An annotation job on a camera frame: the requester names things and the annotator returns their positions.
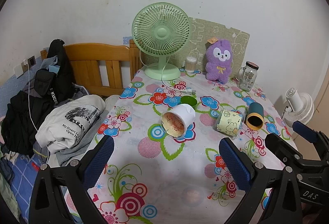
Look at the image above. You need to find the cotton swab container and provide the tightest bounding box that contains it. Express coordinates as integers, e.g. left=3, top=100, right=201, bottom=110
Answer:
left=185, top=57, right=198, bottom=73

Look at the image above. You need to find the wooden bed headboard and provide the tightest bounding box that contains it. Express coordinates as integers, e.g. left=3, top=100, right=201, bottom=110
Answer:
left=40, top=39, right=142, bottom=97

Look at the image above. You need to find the purple plush toy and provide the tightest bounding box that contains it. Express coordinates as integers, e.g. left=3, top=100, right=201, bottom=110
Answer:
left=205, top=38, right=234, bottom=83

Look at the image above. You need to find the white wall outlet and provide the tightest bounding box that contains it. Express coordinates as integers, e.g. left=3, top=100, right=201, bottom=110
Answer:
left=14, top=64, right=27, bottom=78

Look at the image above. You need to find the teal cup with yellow rim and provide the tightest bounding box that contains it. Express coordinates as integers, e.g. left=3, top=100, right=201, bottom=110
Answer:
left=246, top=102, right=265, bottom=129

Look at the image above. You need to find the black bag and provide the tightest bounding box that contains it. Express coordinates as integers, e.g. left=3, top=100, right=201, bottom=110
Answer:
left=34, top=69, right=59, bottom=109

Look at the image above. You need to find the white floor fan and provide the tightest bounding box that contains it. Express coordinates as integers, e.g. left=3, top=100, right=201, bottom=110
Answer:
left=281, top=88, right=314, bottom=128

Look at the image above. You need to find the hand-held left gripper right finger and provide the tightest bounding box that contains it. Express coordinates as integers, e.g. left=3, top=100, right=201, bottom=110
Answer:
left=219, top=138, right=303, bottom=224

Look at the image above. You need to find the blue checkered bed sheet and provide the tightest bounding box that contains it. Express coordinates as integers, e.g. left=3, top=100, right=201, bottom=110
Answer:
left=0, top=153, right=79, bottom=224

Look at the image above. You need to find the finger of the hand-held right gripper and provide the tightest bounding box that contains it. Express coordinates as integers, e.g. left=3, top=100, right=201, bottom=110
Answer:
left=265, top=133, right=309, bottom=170
left=292, top=121, right=329, bottom=160

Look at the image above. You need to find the grey cloth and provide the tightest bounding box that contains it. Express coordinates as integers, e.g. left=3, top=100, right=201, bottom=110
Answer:
left=33, top=95, right=121, bottom=166

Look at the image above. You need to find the patterned foam mat board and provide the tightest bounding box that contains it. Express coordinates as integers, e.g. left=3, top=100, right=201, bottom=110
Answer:
left=177, top=17, right=250, bottom=78

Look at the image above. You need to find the green desk fan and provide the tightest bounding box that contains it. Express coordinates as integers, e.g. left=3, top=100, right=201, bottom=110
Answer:
left=132, top=3, right=192, bottom=81

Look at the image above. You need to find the pale green cloth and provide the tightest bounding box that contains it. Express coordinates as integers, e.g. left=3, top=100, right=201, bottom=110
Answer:
left=0, top=144, right=21, bottom=221

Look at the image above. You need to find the glass jar mug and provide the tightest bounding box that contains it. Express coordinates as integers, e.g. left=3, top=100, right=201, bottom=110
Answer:
left=237, top=61, right=259, bottom=91

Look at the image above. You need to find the small green cup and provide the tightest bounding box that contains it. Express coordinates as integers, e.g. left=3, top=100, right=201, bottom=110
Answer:
left=180, top=95, right=198, bottom=109

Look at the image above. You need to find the white cup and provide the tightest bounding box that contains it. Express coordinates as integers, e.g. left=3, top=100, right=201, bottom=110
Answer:
left=160, top=103, right=196, bottom=139

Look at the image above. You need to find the beige wooden door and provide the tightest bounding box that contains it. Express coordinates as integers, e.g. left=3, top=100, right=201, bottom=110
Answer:
left=315, top=77, right=329, bottom=124

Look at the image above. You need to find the white charging cable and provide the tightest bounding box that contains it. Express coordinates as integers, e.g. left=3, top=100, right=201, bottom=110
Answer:
left=24, top=59, right=51, bottom=165

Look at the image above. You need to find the black jacket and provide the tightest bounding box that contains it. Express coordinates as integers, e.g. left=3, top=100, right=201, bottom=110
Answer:
left=48, top=39, right=75, bottom=101

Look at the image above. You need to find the folded white printed shirt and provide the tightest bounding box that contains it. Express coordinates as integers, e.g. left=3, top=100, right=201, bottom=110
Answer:
left=35, top=95, right=106, bottom=155

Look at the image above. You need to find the yellow cartoon print cup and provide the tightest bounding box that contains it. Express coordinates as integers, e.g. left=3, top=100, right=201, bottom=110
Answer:
left=216, top=109, right=245, bottom=139

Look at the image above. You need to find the floral tablecloth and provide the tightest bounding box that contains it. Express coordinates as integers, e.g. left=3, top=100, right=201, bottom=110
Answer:
left=65, top=68, right=299, bottom=224

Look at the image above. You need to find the pile of black clothes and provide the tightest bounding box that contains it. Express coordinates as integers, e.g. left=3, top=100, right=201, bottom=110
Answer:
left=1, top=90, right=56, bottom=158

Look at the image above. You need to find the white fan power cable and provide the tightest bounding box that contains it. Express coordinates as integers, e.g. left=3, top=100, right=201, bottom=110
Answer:
left=161, top=59, right=196, bottom=95

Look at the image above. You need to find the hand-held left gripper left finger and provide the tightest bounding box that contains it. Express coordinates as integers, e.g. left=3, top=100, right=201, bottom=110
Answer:
left=28, top=135, right=115, bottom=224

